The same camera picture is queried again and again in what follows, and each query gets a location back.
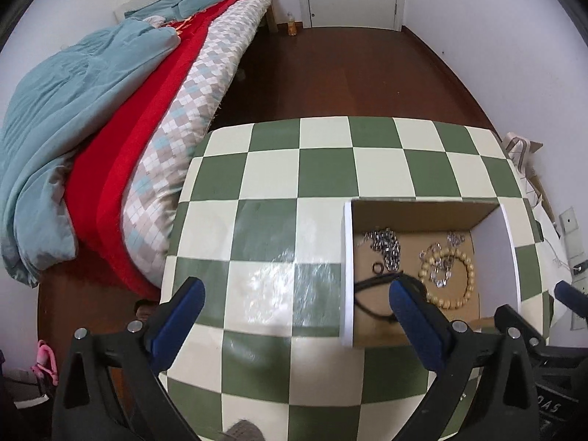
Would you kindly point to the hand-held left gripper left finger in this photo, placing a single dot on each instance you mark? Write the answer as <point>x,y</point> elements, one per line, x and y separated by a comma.
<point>177,319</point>

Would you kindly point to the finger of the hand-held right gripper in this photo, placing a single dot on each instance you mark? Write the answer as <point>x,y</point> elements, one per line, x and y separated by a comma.
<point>569,296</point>
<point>517,319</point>

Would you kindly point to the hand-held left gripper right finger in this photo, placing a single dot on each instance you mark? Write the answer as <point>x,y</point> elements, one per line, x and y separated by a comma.
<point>415,321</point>

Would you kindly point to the black wristband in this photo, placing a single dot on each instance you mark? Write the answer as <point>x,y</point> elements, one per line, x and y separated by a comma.
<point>367,285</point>

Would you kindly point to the white cardboard box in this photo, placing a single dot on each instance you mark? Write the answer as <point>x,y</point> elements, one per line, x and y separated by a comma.
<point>494,257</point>

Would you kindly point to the black charger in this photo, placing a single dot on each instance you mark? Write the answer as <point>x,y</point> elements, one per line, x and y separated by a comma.
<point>579,267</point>

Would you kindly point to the dark fuzzy cloth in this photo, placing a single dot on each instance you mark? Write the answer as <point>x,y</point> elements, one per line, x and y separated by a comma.
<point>243,431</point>

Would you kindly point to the pink slippers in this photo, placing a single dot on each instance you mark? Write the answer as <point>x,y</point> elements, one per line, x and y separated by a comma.
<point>45,363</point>

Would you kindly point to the beige quilted tote bag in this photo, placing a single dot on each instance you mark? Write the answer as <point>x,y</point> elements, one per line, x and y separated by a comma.
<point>521,149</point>

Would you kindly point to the green checkered tablecloth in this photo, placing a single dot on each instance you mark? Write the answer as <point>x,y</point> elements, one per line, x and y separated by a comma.
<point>275,183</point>

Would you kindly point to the bed with red blanket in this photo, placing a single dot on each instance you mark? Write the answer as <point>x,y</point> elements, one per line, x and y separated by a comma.
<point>119,156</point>

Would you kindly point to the diamond pattern mattress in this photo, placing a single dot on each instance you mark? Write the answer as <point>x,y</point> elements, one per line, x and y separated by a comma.
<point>183,115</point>

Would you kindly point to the teal duvet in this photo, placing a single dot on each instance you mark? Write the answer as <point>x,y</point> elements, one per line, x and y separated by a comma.
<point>55,124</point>

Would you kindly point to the orange drink bottle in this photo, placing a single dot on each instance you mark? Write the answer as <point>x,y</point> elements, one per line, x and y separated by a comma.
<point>292,25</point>

